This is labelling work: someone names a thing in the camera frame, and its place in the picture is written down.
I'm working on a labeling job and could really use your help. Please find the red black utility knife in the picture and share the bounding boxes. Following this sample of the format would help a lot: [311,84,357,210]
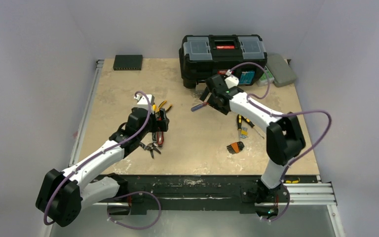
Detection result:
[155,131,164,147]

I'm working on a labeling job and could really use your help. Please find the black plastic toolbox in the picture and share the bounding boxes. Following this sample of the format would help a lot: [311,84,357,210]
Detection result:
[179,35,268,89]

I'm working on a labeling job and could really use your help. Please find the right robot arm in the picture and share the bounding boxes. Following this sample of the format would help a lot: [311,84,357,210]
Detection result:
[200,75,305,202]

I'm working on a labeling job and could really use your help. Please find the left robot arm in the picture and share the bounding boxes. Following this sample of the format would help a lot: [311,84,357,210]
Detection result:
[36,107,169,227]

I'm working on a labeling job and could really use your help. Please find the blue red screwdriver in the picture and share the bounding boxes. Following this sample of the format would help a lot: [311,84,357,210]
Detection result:
[190,102,209,112]

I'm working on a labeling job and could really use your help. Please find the green white small box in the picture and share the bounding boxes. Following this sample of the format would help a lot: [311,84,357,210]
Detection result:
[256,66,274,87]

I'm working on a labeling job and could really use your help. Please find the yellow hex key set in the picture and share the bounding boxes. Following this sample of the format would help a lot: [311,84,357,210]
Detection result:
[240,127,248,139]

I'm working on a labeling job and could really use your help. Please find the orange hex key set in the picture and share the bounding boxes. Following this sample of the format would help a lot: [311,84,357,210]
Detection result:
[226,141,245,154]

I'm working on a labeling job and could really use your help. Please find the grey plastic case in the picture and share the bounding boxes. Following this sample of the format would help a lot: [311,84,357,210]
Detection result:
[266,54,298,87]

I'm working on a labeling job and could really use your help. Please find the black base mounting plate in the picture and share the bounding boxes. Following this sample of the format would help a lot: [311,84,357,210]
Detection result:
[107,175,318,217]

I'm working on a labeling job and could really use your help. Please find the yellow handled pliers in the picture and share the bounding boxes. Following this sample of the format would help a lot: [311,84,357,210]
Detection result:
[152,100,173,113]

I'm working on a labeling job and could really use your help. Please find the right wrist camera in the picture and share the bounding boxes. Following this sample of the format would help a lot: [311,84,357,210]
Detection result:
[225,75,239,89]

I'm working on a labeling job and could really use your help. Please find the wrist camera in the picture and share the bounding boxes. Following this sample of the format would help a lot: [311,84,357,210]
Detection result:
[135,94,154,111]
[225,75,239,89]

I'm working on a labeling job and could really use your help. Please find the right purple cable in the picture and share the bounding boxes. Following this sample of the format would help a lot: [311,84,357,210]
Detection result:
[227,62,333,184]

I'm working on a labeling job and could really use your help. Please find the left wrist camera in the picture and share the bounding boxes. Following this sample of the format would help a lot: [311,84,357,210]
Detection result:
[135,94,154,111]

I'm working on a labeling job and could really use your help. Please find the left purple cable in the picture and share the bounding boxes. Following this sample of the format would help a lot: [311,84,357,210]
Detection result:
[43,91,152,226]

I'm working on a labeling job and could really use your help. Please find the black network switch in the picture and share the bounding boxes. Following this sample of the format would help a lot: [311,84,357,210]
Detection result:
[113,55,143,71]

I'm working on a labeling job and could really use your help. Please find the aluminium frame rail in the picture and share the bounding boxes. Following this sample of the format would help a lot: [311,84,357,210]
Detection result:
[68,59,105,167]

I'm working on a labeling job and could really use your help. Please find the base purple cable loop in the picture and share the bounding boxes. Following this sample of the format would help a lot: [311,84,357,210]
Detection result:
[107,192,162,231]

